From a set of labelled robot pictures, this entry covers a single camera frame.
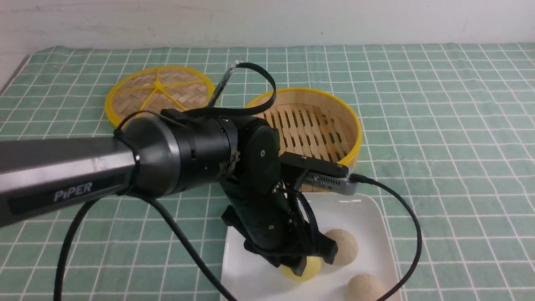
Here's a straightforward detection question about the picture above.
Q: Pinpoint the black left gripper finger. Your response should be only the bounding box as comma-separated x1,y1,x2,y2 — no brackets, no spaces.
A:
320,238,338,265
267,255,307,276

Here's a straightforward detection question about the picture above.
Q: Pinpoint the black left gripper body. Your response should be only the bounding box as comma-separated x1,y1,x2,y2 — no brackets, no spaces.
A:
221,180,328,263

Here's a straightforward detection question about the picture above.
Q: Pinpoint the yellow steamed bun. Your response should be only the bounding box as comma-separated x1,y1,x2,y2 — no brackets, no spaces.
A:
279,256,322,282

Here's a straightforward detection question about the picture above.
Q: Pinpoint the cream white steamed bun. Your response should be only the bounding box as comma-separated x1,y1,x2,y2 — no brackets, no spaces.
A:
346,273,387,301

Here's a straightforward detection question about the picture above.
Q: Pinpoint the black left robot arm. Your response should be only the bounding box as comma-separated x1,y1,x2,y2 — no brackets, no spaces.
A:
0,91,338,275

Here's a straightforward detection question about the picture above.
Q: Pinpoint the beige steamed bun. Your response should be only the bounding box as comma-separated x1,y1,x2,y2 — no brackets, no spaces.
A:
325,229,359,266

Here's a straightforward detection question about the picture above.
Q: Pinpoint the white square plate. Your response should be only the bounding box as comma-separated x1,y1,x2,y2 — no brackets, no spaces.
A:
220,192,399,301

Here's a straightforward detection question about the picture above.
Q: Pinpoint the yellow bamboo steamer basket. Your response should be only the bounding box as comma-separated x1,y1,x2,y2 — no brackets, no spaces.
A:
257,87,362,171

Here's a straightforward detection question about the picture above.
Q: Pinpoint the green checkered tablecloth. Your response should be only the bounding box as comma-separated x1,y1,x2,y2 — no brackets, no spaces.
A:
1,44,535,301

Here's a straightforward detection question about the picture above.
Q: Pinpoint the yellow bamboo steamer lid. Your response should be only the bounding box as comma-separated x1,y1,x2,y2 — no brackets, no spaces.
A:
104,65,215,127

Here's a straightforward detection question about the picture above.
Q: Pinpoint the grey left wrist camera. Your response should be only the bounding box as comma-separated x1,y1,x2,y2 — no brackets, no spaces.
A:
279,152,357,196

